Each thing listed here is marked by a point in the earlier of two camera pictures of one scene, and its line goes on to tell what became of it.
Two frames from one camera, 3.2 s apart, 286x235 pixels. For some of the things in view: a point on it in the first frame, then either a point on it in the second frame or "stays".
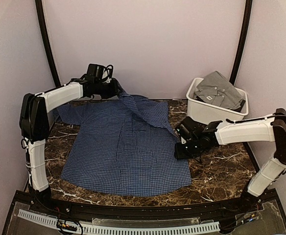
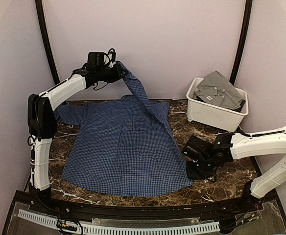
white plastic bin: [205, 113] stays
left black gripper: [114, 89] to [118, 74]
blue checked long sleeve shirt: [122, 147] stays
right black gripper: [179, 154] to [192, 175]
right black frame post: [242, 41] stays
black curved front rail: [131, 213] stays
